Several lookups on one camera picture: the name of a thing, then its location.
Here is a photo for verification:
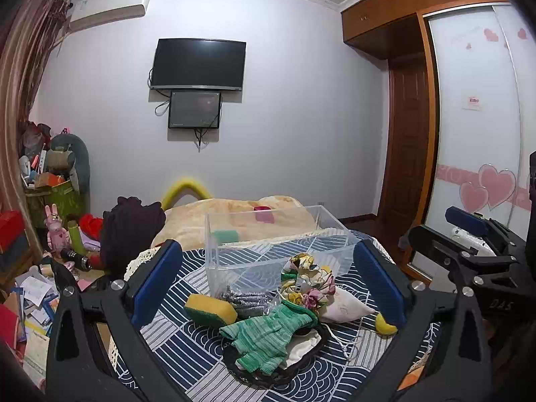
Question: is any steel wool scrubber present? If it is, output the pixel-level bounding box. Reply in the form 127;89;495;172
215;285;277;317

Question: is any clear plastic box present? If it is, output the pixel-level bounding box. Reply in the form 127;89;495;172
204;204;363;298

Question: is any small black monitor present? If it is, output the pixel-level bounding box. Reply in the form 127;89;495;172
168;90;222;130

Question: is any brown striped curtain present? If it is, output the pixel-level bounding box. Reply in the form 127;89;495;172
0;0;70;252

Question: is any small yellow sponge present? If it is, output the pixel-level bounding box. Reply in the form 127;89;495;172
375;313;398;336

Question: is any pink rabbit doll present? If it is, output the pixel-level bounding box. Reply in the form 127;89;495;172
44;204;72;256

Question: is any grey plush toy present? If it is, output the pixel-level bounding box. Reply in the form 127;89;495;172
44;133;90;202

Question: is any black flashlight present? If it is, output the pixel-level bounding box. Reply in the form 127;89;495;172
61;248;93;271

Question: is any wooden wardrobe with heart doors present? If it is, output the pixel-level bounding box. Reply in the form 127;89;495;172
341;0;536;285

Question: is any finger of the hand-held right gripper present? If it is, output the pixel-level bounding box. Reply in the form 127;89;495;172
445;206;524;246
400;226;516;287

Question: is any yellow curved pillow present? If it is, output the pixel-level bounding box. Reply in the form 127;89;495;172
161;179;212;210

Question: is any black wall television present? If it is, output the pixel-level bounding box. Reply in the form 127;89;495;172
150;39;247;92

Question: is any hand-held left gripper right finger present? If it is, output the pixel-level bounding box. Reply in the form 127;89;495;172
354;239;492;402

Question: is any dark purple garment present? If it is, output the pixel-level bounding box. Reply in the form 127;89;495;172
100;196;167;279

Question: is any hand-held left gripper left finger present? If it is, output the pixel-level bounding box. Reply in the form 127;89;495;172
45;240;197;402

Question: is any green knit glove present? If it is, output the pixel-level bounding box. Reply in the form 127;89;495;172
219;300;319;374

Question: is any white air conditioner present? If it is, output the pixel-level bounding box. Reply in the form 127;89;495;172
69;0;152;31

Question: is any brown wooden door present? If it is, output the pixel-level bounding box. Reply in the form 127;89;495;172
377;56;438;227

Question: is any beige blanket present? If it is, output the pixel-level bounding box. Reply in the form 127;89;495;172
151;195;319;252

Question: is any floral fabric scrunchie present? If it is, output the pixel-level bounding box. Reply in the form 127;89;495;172
278;252;338;314

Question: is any white fabric pouch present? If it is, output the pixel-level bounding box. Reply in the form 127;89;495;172
320;287;378;323

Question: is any green storage box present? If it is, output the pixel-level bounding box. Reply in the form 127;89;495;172
25;179;84;222

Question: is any green cylinder bottle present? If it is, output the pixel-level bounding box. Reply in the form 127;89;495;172
68;220;86;256

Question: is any red box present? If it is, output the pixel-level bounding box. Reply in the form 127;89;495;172
0;210;26;254

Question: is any yellow green sponge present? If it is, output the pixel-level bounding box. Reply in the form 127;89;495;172
184;293;239;324

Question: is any red plush toy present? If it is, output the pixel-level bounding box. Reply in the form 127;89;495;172
79;213;105;239

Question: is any pile of assorted clutter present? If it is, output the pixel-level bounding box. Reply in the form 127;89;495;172
19;121;53;189

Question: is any pile of papers and books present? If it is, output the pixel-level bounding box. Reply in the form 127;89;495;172
0;255;84;386

